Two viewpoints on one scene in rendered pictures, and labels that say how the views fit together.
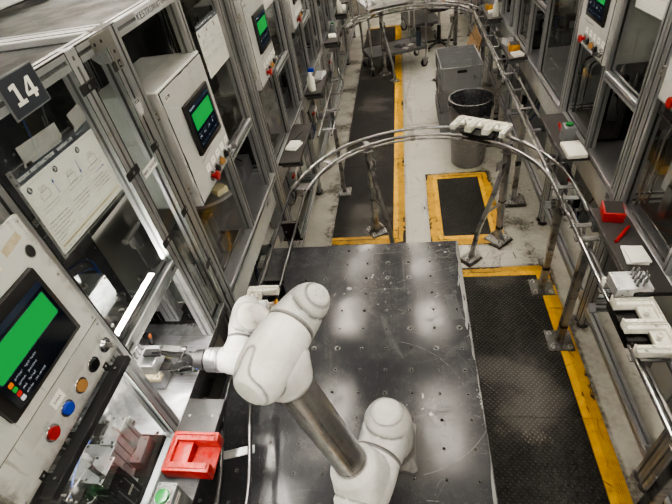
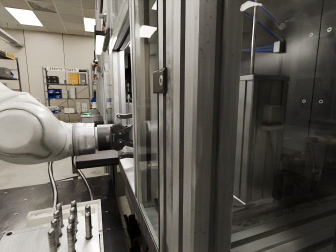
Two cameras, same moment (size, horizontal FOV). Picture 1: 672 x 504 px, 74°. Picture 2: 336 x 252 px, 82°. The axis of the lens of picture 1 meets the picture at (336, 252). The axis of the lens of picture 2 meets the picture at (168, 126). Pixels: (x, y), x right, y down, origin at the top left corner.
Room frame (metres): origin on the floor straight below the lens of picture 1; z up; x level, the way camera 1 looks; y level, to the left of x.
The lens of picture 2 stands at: (1.59, 0.40, 1.12)
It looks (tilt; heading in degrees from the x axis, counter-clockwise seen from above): 9 degrees down; 146
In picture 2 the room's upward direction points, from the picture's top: straight up
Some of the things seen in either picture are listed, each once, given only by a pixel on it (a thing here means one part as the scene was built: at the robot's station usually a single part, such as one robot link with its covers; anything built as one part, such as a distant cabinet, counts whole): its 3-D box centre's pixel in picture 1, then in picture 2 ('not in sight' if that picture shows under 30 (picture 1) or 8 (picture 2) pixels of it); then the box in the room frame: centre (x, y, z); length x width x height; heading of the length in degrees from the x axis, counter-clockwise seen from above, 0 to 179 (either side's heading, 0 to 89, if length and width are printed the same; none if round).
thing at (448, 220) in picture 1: (461, 204); not in sight; (2.91, -1.10, 0.01); 1.00 x 0.55 x 0.01; 167
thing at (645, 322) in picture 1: (636, 318); not in sight; (0.96, -1.06, 0.84); 0.37 x 0.14 x 0.10; 167
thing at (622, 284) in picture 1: (630, 280); not in sight; (1.07, -1.09, 0.92); 0.13 x 0.10 x 0.09; 77
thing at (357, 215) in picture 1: (379, 93); not in sight; (5.48, -0.92, 0.01); 5.85 x 0.59 x 0.01; 167
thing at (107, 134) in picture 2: (195, 359); (113, 136); (1.04, 0.58, 1.00); 0.09 x 0.07 x 0.08; 77
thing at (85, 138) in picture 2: (213, 359); (86, 138); (1.02, 0.51, 1.00); 0.09 x 0.06 x 0.09; 167
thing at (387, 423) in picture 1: (387, 428); not in sight; (0.72, -0.06, 0.85); 0.18 x 0.16 x 0.22; 147
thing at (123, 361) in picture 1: (87, 417); (99, 42); (0.63, 0.67, 1.37); 0.36 x 0.04 x 0.04; 167
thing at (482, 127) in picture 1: (480, 130); not in sight; (2.58, -1.08, 0.84); 0.37 x 0.14 x 0.10; 45
